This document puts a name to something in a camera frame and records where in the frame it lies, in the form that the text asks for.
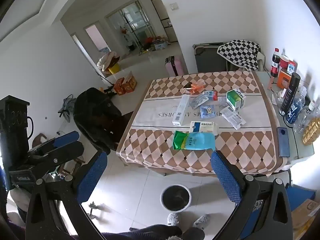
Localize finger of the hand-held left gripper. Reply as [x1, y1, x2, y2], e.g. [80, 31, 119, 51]
[27, 131, 80, 158]
[30, 141, 85, 178]

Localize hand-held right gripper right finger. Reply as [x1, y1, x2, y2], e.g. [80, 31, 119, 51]
[211, 151, 293, 240]

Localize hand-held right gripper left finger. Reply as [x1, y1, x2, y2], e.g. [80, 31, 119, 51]
[25, 151, 108, 240]

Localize round trash bin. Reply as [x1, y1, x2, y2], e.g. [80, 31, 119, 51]
[160, 184, 192, 212]

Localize grey bag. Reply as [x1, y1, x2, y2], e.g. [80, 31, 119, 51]
[58, 94, 77, 123]

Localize small dumbbell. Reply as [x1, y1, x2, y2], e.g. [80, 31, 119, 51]
[88, 201, 105, 219]

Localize chair with black jacket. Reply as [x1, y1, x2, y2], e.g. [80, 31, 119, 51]
[73, 87, 130, 155]

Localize brown checked tablecloth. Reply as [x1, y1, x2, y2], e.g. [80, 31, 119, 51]
[117, 70, 284, 177]

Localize green and blue plastic bag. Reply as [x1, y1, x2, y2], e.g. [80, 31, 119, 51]
[173, 130, 216, 151]

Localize grey fluffy slipper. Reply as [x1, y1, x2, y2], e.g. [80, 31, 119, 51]
[167, 212, 182, 226]
[193, 214, 210, 228]

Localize white and blue medicine box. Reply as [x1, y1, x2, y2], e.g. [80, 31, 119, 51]
[189, 121, 216, 133]

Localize white printed packet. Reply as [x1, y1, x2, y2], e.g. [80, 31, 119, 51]
[220, 106, 247, 130]

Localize blue smartphone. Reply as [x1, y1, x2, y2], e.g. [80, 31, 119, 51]
[277, 127, 290, 158]

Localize blue cartoon snack packet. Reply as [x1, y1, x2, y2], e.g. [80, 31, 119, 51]
[201, 104, 216, 119]

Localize orange cardboard box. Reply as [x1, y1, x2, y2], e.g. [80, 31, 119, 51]
[114, 77, 125, 96]
[123, 71, 138, 93]

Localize green and white box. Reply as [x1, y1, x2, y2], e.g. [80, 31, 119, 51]
[226, 88, 247, 111]

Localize silver blister pack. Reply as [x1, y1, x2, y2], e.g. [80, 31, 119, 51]
[190, 92, 210, 109]

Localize long white box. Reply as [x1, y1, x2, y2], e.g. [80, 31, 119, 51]
[171, 94, 191, 126]

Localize glass top side table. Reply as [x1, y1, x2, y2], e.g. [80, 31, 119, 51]
[257, 70, 315, 162]

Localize yellow bin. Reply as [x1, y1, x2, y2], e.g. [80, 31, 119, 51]
[107, 64, 121, 75]

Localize beige cushion pile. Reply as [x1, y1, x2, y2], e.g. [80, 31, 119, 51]
[97, 51, 120, 72]

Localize brown cardboard box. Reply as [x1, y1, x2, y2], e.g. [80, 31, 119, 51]
[291, 199, 320, 240]

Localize orange plastic wrapper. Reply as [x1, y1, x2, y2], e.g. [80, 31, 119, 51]
[190, 81, 205, 94]

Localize clear plastic bottle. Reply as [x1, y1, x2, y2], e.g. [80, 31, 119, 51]
[294, 100, 316, 134]

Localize blue label water bottle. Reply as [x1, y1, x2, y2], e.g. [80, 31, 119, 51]
[285, 86, 307, 125]

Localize black spray can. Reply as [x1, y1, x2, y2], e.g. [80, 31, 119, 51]
[279, 72, 301, 117]

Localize grey folding bed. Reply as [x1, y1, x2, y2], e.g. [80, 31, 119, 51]
[192, 42, 233, 73]

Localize pink suitcase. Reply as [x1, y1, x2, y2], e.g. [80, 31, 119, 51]
[164, 56, 188, 77]

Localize black coat rack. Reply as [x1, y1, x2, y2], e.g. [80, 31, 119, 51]
[119, 9, 148, 55]

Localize cola bottle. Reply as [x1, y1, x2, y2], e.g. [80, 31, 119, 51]
[270, 48, 281, 78]

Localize black white checkered blanket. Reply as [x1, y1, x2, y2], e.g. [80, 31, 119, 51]
[217, 39, 261, 72]

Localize blue and white drink carton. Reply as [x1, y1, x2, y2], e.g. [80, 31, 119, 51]
[287, 61, 298, 76]

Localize red cup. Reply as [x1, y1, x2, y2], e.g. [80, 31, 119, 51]
[279, 55, 290, 73]

